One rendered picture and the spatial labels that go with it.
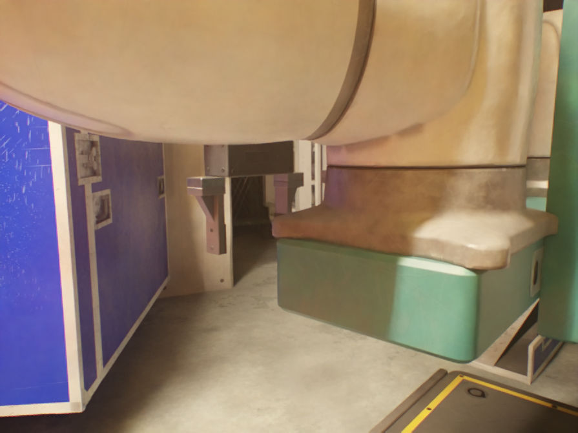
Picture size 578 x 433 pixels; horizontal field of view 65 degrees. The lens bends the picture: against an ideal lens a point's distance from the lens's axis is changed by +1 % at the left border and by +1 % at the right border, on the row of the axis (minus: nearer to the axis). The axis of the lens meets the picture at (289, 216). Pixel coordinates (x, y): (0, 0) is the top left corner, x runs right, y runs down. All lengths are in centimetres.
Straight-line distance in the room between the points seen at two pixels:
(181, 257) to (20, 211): 147
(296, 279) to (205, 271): 227
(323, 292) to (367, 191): 8
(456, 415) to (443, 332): 64
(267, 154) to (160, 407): 111
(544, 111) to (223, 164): 46
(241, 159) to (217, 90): 35
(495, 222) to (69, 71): 26
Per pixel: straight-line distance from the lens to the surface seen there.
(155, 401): 162
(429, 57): 30
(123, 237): 157
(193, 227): 255
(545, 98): 76
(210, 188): 57
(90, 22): 23
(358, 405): 155
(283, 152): 65
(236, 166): 59
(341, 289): 32
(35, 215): 118
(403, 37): 28
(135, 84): 24
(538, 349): 186
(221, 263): 263
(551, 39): 79
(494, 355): 193
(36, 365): 129
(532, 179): 76
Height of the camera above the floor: 79
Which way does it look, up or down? 8 degrees down
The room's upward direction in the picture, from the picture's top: straight up
